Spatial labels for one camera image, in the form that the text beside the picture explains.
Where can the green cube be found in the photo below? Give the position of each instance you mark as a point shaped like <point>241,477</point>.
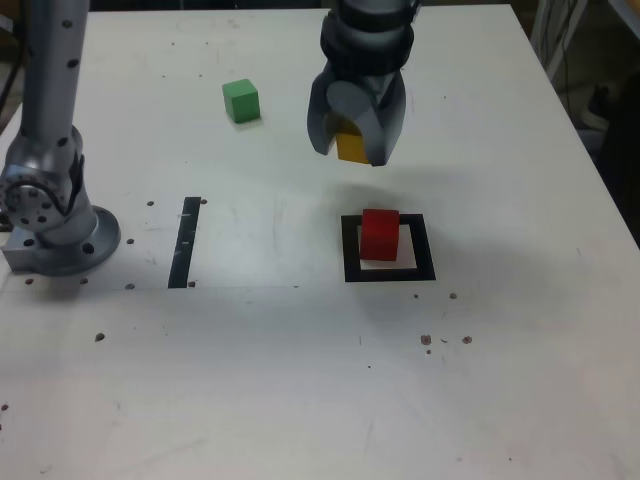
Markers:
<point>241,101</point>

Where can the dark bulky object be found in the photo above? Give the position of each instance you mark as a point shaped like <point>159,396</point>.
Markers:
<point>625,150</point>

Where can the black tape strip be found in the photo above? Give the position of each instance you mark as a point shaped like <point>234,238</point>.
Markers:
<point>182,240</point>

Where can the black tape square outline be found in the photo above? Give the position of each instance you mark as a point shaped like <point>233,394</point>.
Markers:
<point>350,270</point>

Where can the white metal frame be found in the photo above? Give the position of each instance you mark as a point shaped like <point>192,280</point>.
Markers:
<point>552,62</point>

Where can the yellow cube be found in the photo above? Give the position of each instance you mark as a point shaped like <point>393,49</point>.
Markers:
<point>350,147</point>

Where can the red cube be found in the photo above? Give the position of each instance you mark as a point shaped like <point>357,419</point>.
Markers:
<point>379,235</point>

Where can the dark shoe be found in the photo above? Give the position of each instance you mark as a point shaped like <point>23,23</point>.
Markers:
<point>595,112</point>

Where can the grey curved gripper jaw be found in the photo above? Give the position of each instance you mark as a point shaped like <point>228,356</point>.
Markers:
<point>317,120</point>
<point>385,135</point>

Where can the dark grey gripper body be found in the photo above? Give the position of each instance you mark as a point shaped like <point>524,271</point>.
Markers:
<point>375,85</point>

